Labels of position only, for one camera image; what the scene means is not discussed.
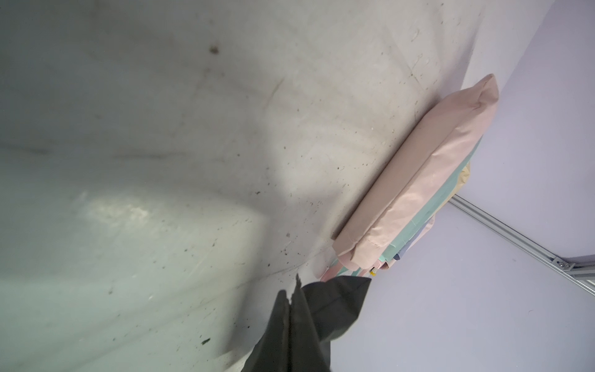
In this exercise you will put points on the pink umbrella far right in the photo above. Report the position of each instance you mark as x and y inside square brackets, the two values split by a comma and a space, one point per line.
[385, 265]

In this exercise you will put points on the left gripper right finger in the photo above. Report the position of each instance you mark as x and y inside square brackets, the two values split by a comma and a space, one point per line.
[305, 353]

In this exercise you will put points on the purple umbrella in sleeve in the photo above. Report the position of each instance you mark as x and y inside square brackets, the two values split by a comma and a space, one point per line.
[410, 243]

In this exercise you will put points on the yellow umbrella in sleeve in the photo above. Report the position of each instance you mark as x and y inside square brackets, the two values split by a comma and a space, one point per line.
[461, 180]

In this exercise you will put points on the teal umbrella left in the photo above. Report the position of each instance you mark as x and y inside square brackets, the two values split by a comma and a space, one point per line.
[414, 185]

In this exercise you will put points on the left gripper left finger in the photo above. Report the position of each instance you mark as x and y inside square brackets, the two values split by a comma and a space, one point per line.
[271, 354]

